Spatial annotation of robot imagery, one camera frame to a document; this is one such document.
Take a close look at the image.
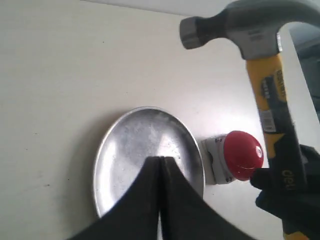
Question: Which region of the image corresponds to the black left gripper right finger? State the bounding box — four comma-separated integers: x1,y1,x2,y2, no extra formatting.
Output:
159,157,252,240

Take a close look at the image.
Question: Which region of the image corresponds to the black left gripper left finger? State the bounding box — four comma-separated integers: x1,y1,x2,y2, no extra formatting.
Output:
71,156,162,240

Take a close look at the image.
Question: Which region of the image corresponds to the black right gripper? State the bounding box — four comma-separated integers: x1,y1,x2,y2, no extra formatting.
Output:
249,144,320,233

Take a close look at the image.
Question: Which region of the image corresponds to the yellow black claw hammer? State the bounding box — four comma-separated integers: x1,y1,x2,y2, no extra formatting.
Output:
179,0,320,240

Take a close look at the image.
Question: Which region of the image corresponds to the red dome push button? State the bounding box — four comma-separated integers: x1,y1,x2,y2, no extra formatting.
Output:
202,130,264,185

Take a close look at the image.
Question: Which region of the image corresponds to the round metal plate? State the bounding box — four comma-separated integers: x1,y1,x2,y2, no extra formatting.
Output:
92,106,205,217

